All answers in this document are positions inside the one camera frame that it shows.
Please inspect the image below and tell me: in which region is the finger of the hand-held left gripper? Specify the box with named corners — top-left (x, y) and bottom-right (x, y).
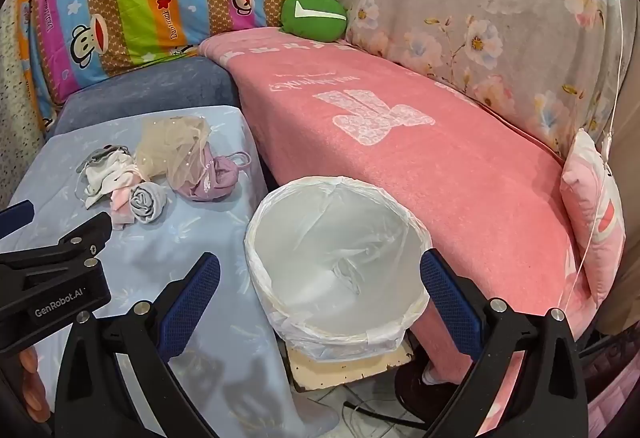
top-left (0, 200), bottom-right (35, 239)
top-left (0, 212), bottom-right (112, 279)

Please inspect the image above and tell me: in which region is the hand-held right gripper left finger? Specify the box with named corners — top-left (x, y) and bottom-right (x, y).
top-left (54, 252), bottom-right (223, 438)

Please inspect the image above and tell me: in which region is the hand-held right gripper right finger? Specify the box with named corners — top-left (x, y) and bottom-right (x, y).
top-left (419, 249), bottom-right (590, 438)

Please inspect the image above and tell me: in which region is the pale pink cloth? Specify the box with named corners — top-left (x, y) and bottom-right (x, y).
top-left (110, 185), bottom-right (137, 231)

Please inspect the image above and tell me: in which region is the white bin with plastic liner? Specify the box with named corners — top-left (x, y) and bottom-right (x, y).
top-left (244, 175), bottom-right (433, 364)

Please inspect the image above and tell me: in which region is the person's left hand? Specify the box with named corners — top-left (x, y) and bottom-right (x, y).
top-left (20, 347), bottom-right (53, 424)

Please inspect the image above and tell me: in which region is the light blue patterned tablecloth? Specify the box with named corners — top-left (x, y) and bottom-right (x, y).
top-left (0, 105), bottom-right (341, 438)

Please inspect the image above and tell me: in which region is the grey rolled sock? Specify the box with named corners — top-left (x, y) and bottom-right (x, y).
top-left (129, 182), bottom-right (166, 225)

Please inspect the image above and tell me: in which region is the person's foot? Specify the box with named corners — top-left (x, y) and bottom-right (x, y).
top-left (395, 362), bottom-right (461, 411)

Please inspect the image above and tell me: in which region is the grey cloth strip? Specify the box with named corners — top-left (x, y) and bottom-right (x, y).
top-left (77, 144), bottom-right (128, 173)

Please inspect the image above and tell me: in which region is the pink printed blanket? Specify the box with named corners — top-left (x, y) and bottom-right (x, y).
top-left (198, 26), bottom-right (596, 389)

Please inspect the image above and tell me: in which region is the purple cloth garment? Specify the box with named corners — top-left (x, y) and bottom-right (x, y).
top-left (172, 150), bottom-right (251, 203)

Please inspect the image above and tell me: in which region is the cream stool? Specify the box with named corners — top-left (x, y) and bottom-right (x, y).
top-left (285, 335), bottom-right (415, 394)

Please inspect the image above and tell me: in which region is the beige tulle cloth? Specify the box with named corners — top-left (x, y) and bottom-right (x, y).
top-left (135, 115), bottom-right (211, 191)

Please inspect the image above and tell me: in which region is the pink pillow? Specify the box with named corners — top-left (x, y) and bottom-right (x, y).
top-left (559, 128), bottom-right (627, 313)

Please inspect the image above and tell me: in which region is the blue-grey cushion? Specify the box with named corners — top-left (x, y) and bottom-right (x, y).
top-left (47, 55), bottom-right (241, 139)

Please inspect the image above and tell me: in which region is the green round cushion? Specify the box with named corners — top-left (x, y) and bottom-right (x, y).
top-left (280, 0), bottom-right (349, 41)

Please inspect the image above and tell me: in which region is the black floor cable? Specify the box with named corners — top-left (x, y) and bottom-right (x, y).
top-left (342, 400), bottom-right (431, 421)

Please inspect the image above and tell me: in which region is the white cord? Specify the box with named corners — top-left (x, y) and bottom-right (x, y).
top-left (565, 0), bottom-right (626, 313)

